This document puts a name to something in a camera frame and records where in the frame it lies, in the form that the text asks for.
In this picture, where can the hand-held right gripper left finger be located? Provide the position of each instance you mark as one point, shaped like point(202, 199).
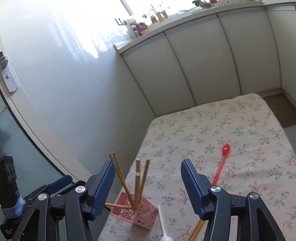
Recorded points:
point(103, 190)

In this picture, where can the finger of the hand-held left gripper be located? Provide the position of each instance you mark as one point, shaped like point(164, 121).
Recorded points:
point(61, 184)

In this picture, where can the black wall hook rack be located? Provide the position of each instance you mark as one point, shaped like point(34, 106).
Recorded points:
point(120, 22)

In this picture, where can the frosted glass door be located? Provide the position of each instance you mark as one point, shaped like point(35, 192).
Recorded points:
point(30, 148)

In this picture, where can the white cutlery drainer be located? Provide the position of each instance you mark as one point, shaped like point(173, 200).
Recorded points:
point(134, 32)

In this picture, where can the pink perforated utensil holder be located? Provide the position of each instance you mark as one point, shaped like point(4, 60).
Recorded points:
point(144, 215)

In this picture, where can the white cabinet door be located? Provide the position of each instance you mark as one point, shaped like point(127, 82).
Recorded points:
point(252, 51)
point(205, 62)
point(161, 76)
point(288, 46)

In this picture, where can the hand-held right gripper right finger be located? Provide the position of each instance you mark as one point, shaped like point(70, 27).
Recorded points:
point(194, 190)

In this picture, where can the row of small jars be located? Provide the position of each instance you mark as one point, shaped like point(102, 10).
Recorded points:
point(153, 17)

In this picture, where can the white plastic spoon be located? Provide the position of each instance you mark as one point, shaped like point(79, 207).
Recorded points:
point(163, 224)

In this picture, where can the bunch of wooden chopsticks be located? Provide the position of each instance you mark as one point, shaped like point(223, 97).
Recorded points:
point(138, 166)

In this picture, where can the floral tablecloth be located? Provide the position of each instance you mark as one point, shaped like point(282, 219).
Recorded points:
point(208, 120)

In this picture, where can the red plastic spoon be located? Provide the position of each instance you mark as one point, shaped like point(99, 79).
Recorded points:
point(226, 149)

